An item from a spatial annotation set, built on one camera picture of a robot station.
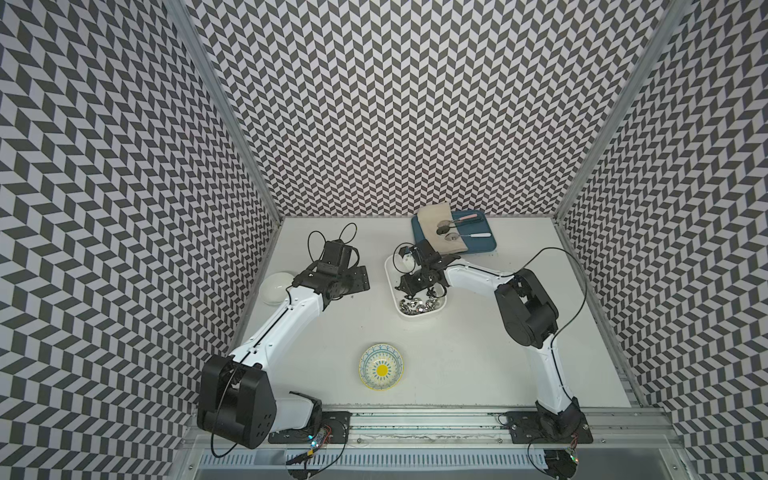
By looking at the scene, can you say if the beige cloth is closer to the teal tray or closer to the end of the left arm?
the teal tray

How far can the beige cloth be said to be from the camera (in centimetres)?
112

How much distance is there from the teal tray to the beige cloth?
0.02 meters

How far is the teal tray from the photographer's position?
3.63ft
